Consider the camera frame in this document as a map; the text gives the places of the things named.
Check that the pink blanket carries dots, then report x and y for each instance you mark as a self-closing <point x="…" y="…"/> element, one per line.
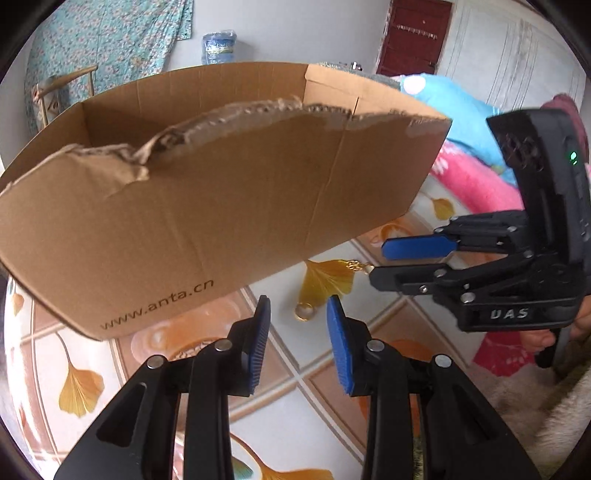
<point x="471" y="180"/>

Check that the dark red cloth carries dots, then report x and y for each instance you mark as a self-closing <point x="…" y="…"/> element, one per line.
<point x="568" y="110"/>

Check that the brown cardboard box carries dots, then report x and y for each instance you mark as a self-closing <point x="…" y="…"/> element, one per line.
<point x="207" y="207"/>

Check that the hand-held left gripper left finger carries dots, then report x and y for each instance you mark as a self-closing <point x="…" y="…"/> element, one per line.
<point x="258" y="341"/>

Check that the dark red door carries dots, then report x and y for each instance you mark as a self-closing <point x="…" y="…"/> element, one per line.
<point x="413" y="37"/>

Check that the person's right hand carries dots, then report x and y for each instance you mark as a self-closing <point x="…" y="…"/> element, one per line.
<point x="535" y="340"/>

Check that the wooden chair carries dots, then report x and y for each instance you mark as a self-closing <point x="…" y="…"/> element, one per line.
<point x="60" y="83"/>

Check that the teal floral cloth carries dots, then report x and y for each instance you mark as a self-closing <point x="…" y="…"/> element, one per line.
<point x="115" y="37"/>

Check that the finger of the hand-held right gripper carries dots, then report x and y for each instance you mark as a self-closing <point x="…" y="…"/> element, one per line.
<point x="401" y="277"/>
<point x="415" y="247"/>

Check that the beige fluffy blanket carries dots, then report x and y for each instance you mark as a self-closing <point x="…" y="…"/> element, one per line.
<point x="545" y="415"/>

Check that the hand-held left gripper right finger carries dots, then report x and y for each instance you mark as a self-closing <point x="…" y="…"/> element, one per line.
<point x="339" y="341"/>

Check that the light blue cloth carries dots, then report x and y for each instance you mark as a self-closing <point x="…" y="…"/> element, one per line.
<point x="461" y="115"/>

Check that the white wardrobe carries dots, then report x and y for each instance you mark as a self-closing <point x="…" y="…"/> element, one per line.
<point x="508" y="55"/>

